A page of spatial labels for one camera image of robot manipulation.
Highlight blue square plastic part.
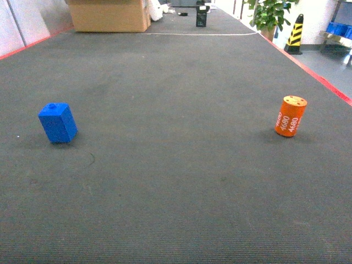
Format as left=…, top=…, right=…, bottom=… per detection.
left=38, top=102, right=78, bottom=144

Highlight stainless steel shelf rack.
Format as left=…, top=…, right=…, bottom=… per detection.
left=320, top=1, right=351, bottom=66

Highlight dark grey floor mat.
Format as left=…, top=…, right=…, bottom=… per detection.
left=1, top=10, right=351, bottom=263

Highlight orange cylindrical cap 4680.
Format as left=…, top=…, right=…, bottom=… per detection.
left=274, top=95, right=307, bottom=138

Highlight white foam pieces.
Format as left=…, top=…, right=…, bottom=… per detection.
left=147, top=0, right=171, bottom=21

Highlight large cardboard box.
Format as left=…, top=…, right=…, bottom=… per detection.
left=67, top=1, right=151, bottom=32

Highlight yellow black traffic cone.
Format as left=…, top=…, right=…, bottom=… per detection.
left=284, top=14, right=304, bottom=55

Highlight green potted plant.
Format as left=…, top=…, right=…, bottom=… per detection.
left=244, top=0, right=299, bottom=42

